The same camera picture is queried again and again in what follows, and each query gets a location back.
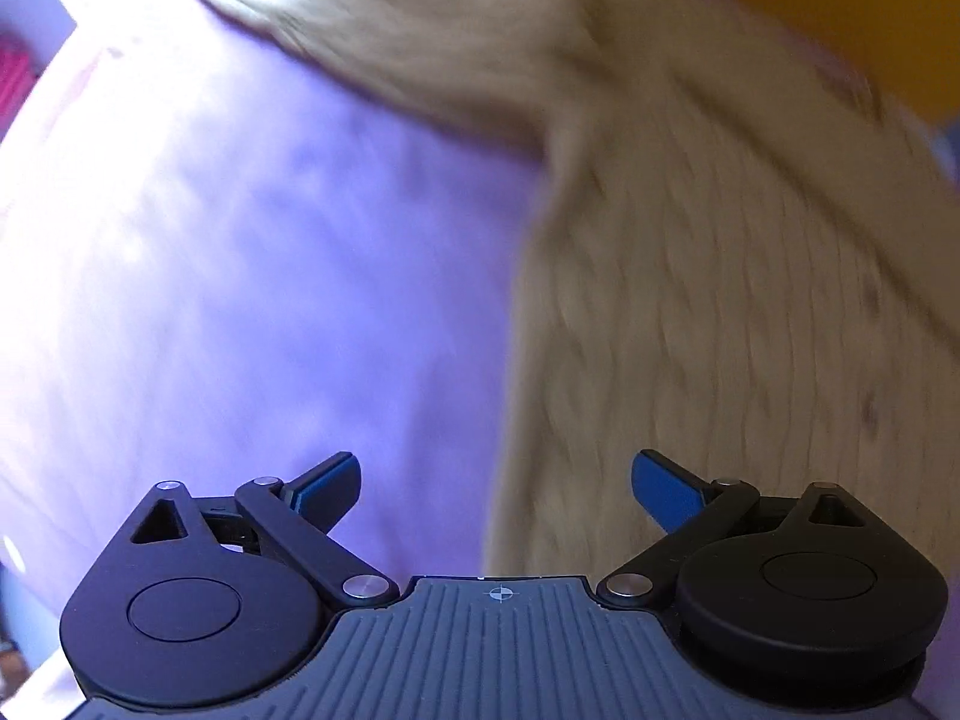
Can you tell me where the beige cable-knit sweater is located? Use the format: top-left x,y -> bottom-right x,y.
205,0 -> 958,577

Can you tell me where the pink floral bed sheet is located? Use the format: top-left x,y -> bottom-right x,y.
2,0 -> 547,611

